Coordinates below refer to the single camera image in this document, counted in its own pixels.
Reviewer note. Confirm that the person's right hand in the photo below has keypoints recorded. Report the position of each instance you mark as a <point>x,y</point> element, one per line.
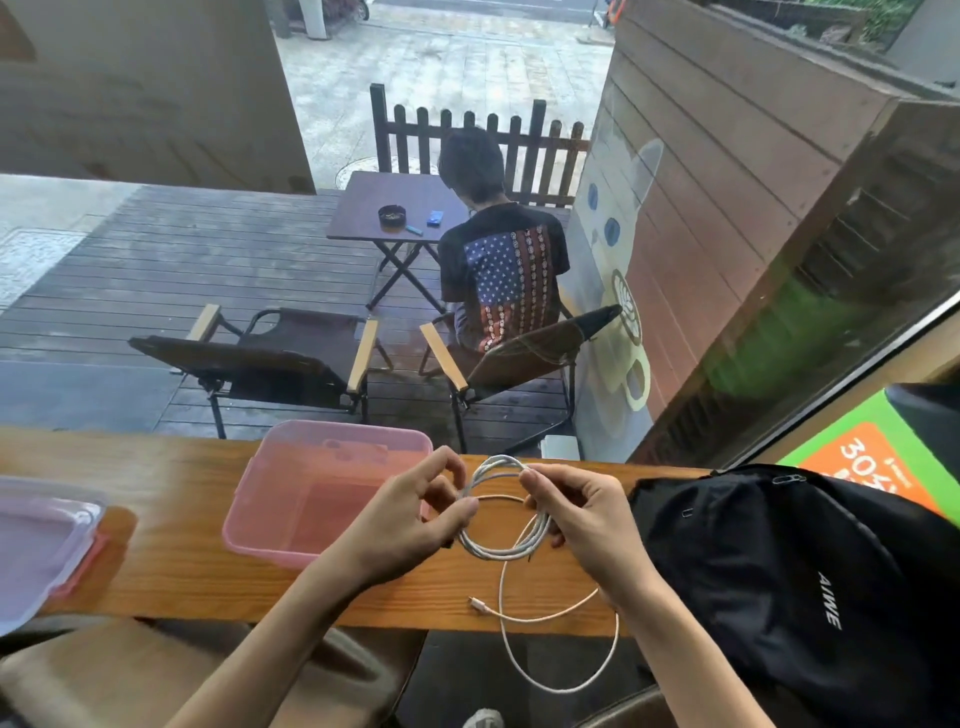
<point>600,532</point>

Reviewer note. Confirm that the person's left hand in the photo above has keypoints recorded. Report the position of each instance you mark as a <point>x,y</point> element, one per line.
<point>390,532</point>

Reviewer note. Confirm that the pink plastic container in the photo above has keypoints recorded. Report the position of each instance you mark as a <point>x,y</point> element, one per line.
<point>300,510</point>

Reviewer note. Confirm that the clear container lid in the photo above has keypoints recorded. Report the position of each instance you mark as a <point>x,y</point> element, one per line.
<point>37,547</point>

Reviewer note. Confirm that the person's right forearm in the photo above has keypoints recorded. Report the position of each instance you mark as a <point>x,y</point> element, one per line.
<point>697,667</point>

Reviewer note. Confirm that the person's left forearm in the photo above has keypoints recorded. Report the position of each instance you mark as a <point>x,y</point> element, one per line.
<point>277,660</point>

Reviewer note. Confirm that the small white box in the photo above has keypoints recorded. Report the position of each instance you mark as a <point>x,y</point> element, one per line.
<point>560,448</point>

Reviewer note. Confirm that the person's white shoe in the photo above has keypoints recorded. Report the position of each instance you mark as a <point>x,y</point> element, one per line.
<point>484,720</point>

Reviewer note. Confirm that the black backpack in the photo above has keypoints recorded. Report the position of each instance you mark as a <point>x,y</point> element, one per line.
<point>750,562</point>

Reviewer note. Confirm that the brown stool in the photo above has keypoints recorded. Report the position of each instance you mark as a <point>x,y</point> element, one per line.
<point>90,675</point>
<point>630,712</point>

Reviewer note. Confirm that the dark folding chair wooden armrests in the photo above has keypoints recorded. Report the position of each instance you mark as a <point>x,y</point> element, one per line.
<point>525,356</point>
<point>285,367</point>

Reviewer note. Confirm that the green and orange printed stand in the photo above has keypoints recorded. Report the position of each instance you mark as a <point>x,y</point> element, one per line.
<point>855,457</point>

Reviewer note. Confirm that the black ashtray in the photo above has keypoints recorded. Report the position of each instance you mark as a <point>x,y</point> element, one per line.
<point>391,216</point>

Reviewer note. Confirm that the dark folding outdoor table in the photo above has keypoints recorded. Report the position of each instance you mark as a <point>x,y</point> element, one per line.
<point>367,195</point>

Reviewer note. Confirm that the dark wooden picket fence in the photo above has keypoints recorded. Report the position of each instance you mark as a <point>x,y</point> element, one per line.
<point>380,135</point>

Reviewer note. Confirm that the wooden partition with cat painting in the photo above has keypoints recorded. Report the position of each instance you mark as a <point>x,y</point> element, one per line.
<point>712,150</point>

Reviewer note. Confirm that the white planter pot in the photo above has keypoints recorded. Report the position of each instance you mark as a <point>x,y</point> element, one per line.
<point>314,19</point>

